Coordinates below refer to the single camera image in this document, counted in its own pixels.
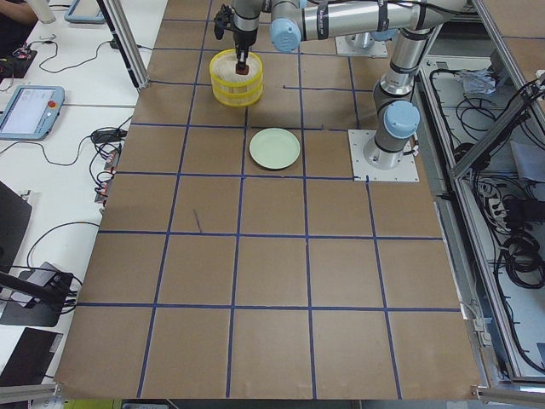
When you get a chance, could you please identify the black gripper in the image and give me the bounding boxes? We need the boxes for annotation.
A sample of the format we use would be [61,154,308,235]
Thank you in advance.
[233,26,257,66]

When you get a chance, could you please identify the brown bun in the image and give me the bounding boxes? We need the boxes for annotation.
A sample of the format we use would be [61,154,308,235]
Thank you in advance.
[236,64,250,75]

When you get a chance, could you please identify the yellow top steamer layer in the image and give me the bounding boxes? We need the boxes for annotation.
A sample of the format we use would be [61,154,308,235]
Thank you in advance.
[209,49,263,94]

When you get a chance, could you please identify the yellow steamer layer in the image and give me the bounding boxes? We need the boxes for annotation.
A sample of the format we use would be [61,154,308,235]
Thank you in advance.
[212,84,263,107]
[209,49,263,94]

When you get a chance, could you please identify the mint green plate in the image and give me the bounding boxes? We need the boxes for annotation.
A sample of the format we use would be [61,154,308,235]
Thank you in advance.
[250,128,301,170]

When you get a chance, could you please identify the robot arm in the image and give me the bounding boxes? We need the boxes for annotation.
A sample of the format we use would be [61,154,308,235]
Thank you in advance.
[215,1,447,170]

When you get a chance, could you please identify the person forearm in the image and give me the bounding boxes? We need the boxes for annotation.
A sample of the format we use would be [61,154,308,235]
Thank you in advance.
[1,0,37,26]

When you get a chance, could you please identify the yellow bottom steamer layer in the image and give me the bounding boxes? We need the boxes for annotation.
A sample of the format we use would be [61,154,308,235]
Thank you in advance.
[212,84,263,107]

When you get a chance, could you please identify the black laptop power brick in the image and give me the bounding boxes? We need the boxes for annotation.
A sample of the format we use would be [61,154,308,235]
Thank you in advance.
[91,129,127,144]

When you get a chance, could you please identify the blue teach pendant far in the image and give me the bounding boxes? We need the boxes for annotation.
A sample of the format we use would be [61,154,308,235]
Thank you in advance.
[64,0,106,24]

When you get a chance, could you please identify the blue teach pendant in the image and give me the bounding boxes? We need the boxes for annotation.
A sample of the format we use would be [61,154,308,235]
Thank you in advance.
[64,0,106,24]
[1,85,65,141]

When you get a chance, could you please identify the white cup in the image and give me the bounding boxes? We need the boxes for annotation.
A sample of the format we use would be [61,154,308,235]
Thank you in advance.
[27,0,56,24]

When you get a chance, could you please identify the blue teach pendant near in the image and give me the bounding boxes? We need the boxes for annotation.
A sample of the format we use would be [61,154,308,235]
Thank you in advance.
[1,85,65,141]

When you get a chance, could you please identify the black notebook on desk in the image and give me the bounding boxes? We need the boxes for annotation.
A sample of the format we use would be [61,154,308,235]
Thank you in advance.
[1,328,63,387]

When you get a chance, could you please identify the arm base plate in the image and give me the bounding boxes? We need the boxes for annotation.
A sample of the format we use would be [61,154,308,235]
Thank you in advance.
[347,130,420,182]
[336,32,388,59]

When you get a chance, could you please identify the aluminium cell frame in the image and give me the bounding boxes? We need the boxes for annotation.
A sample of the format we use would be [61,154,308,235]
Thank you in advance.
[418,1,544,408]

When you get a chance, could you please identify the black camera stand base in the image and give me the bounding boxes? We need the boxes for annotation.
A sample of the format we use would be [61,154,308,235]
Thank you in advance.
[1,262,77,327]

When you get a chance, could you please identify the coiled black floor cables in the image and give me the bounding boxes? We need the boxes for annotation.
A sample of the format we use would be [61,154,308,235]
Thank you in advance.
[489,229,545,291]

